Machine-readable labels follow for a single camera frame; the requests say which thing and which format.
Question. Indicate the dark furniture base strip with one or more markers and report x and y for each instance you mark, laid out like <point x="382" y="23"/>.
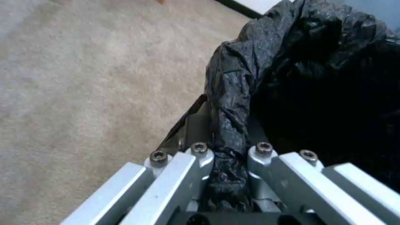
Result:
<point x="240" y="9"/>

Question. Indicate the black plastic trash bag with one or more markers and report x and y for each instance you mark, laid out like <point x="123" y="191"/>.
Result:
<point x="300" y="70"/>

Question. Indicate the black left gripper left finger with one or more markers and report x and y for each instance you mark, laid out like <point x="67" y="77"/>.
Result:
<point x="170" y="178"/>

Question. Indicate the white furniture panel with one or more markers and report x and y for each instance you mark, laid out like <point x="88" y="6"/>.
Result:
<point x="262" y="4"/>

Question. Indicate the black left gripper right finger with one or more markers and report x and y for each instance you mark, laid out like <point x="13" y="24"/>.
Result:
<point x="312" y="187"/>

